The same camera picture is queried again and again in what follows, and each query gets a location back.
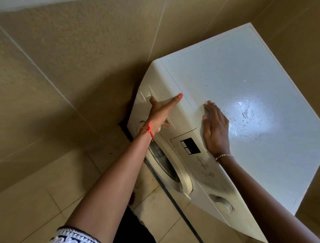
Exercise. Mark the person's left hand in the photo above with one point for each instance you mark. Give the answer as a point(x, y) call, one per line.
point(156, 117)

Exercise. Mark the person's right hand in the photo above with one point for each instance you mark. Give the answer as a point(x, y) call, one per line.
point(216, 132)

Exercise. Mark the person's left thumb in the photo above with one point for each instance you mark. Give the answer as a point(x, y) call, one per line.
point(166, 123)

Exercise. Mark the person's right middle finger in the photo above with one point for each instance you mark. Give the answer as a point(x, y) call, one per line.
point(214, 108)

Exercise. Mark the person's right thumb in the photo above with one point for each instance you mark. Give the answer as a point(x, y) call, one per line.
point(204, 120)

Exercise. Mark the white detergent drawer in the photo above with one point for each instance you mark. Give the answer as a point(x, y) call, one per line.
point(172, 90)

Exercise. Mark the person's right forearm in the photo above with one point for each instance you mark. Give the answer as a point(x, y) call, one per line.
point(262, 200)

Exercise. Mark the person's left forearm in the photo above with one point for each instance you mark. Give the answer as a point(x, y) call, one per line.
point(112, 185)

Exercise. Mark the black display panel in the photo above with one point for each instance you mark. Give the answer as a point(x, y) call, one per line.
point(190, 146)

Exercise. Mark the white front-load washing machine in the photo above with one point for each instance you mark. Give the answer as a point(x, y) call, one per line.
point(250, 100)

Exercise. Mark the round washing machine door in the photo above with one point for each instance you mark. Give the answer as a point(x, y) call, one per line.
point(183, 179)

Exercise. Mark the white program dial knob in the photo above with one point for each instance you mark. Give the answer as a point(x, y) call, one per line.
point(224, 203)

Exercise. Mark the black garment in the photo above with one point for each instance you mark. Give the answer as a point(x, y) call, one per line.
point(132, 227)

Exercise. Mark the black and white patterned sleeve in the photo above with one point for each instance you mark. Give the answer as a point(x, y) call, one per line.
point(72, 236)

